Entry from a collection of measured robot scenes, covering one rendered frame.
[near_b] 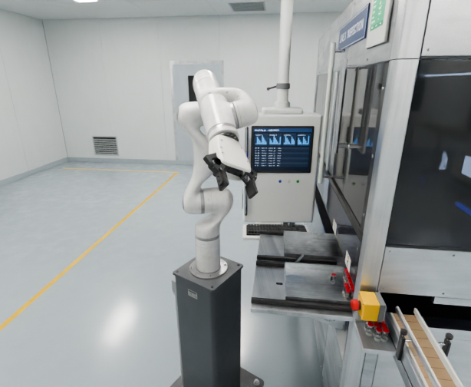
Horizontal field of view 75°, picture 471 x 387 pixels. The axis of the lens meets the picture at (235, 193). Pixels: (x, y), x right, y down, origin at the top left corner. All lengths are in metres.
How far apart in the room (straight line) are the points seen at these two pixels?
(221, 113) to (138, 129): 6.48
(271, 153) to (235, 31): 4.83
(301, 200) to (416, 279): 1.09
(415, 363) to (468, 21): 0.99
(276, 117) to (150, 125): 5.36
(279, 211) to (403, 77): 1.37
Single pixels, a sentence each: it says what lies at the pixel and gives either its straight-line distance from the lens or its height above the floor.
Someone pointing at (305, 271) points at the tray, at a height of 0.88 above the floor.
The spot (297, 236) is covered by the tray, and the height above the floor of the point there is 0.89.
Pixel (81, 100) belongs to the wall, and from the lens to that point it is 7.85.
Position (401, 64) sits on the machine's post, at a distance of 1.06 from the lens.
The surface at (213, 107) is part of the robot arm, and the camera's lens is 0.88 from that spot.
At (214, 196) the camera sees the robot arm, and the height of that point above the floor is 1.26.
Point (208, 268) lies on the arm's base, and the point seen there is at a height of 0.90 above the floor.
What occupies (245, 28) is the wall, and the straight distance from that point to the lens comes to 6.68.
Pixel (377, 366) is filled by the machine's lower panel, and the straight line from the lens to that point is 1.54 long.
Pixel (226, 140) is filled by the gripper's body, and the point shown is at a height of 1.60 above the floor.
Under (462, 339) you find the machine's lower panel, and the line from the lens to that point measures 1.53.
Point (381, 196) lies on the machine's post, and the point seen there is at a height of 1.39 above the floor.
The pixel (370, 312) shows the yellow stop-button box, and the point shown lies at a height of 1.00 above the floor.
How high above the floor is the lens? 1.74
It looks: 20 degrees down
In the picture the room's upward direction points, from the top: straight up
